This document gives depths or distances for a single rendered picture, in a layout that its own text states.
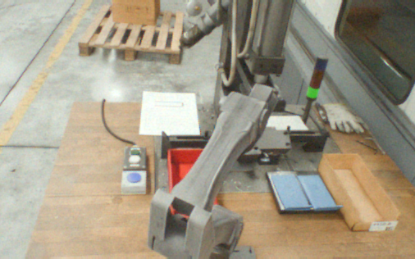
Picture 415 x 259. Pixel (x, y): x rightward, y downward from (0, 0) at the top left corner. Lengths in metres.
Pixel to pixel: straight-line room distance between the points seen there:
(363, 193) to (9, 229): 1.78
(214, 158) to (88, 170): 0.65
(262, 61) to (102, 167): 0.57
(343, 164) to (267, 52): 0.48
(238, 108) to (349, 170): 0.73
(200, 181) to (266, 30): 0.55
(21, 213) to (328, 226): 1.74
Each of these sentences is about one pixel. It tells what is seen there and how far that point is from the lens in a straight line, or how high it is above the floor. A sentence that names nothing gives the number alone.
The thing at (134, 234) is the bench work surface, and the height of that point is 0.90.
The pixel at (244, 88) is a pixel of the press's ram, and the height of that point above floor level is 1.16.
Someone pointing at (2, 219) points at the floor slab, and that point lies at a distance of 2.38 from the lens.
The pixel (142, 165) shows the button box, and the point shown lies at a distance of 1.14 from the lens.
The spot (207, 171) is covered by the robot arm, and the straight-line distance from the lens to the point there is 0.58.
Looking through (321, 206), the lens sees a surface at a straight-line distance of 1.09.
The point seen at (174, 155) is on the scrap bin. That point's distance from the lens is 1.16.
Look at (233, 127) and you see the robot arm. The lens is 0.63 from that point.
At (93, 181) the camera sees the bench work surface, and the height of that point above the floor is 0.90.
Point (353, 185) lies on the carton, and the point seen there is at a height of 0.91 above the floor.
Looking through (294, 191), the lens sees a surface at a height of 0.92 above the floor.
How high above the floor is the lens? 1.68
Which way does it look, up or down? 35 degrees down
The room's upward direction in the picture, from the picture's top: 7 degrees clockwise
